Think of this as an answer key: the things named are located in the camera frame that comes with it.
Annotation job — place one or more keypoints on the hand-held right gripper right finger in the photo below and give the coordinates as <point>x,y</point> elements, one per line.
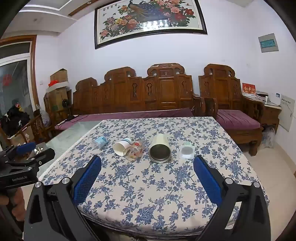
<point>207,180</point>

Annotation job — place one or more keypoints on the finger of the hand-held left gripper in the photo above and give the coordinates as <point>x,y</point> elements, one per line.
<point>25,147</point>
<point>45,154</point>

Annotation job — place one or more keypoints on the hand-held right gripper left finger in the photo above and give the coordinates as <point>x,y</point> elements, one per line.
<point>87,180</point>

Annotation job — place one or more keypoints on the white square cup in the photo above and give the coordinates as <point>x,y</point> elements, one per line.
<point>187,150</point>

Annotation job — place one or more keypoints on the white paper cup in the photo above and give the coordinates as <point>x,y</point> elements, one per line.
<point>121,147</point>

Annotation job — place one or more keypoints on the glass cup with red print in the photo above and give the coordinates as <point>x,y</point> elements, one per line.
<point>134,150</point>

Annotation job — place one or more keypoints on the cream steel cup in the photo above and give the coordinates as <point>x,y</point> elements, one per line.
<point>160,149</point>

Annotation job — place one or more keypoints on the person's left hand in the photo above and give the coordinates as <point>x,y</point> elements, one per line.
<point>17,205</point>

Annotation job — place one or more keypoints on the wooden side chair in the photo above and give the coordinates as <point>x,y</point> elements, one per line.
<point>34,129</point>

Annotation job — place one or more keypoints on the dark clothes pile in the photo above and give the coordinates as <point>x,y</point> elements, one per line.
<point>13,120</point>

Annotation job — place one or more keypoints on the clear plastic bottle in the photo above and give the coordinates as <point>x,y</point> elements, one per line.
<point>100,141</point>

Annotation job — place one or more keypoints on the black desk fan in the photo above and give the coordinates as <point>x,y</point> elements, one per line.
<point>66,104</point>

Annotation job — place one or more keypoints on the large cardboard box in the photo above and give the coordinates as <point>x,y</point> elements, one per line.
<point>56,99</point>

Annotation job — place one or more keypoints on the blue floral tablecloth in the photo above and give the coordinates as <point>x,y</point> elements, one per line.
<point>148,187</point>

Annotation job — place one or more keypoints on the square purple seat cushion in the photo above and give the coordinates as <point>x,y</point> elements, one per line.
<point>235,119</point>

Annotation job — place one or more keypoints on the white flat box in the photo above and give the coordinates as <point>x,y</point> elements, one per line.
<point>59,85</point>

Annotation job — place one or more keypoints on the red cloth bundle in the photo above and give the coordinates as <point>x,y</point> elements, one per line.
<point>53,83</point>

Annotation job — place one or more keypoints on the clear plastic bag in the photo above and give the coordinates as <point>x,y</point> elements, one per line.
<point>268,138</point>

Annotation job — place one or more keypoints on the long purple seat cushion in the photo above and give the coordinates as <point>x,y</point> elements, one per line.
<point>129,115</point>

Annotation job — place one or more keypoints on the wooden framed glass door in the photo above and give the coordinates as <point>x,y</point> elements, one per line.
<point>16,69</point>

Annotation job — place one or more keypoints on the small cardboard box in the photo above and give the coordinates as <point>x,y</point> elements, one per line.
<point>59,76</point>

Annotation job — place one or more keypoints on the carved wooden armchair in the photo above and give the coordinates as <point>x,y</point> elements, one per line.
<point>222,92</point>

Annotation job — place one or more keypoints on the wooden side table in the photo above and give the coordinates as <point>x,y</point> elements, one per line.
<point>271,115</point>

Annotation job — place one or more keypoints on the red gift box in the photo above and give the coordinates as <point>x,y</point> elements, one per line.
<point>248,89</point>

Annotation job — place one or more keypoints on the carved wooden sofa bench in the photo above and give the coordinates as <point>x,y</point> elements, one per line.
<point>143,92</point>

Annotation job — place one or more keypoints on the white router box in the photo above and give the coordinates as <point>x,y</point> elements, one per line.
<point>275,98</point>

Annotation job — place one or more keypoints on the framed peacock flower painting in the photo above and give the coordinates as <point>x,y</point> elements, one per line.
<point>150,20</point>

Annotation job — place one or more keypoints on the white wall cabinet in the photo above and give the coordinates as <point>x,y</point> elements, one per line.
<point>286,113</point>

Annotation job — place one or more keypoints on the grey wall panel box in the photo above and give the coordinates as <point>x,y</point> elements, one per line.
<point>268,43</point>

